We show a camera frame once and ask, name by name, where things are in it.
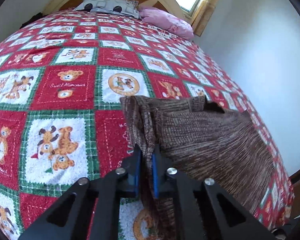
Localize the brown knit sweater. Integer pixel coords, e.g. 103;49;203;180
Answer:
120;95;276;240

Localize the red patchwork bedspread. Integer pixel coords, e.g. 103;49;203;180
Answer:
0;9;294;239

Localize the yellow right curtain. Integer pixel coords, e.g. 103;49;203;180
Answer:
191;0;219;36

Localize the pink pillow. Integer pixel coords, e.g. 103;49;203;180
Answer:
139;7;194;40

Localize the black cloth beside bed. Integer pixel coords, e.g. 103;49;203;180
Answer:
20;12;44;29

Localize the grey patterned pillow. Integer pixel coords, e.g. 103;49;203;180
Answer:
74;0;140;19

